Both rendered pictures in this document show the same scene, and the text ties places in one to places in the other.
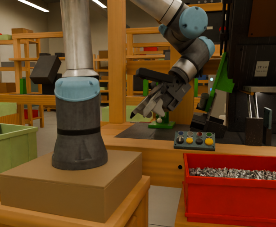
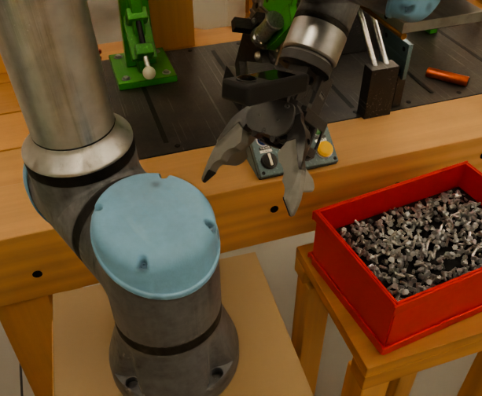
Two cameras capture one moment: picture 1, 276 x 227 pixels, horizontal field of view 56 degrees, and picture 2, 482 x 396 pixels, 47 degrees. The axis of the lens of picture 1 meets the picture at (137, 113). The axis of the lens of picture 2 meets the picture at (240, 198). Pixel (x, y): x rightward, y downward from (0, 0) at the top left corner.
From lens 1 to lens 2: 0.57 m
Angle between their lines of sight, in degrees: 44
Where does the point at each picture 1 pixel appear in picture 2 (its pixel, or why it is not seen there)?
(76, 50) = (78, 95)
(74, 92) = (190, 274)
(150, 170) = not seen: hidden behind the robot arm
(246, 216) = (461, 312)
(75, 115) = (196, 314)
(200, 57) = (355, 9)
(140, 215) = not seen: hidden behind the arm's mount
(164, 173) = (244, 227)
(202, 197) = (410, 319)
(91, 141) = (222, 331)
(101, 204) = not seen: outside the picture
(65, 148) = (179, 377)
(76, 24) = (61, 15)
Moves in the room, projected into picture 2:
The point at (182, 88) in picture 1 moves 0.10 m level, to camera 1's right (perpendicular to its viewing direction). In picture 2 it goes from (320, 94) to (375, 75)
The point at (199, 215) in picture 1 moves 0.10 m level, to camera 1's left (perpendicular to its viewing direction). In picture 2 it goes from (402, 342) to (350, 376)
